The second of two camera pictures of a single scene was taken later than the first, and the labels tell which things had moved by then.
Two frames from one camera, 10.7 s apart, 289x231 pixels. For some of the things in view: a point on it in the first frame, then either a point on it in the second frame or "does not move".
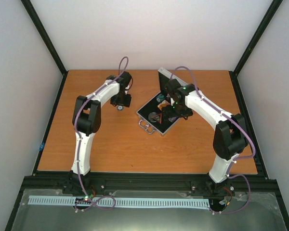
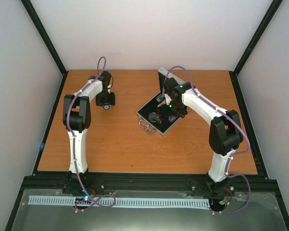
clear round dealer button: (151, 115) does not move
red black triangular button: (158, 118) does not move
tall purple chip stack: (173, 119) does not move
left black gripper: (126, 103) -> (111, 102)
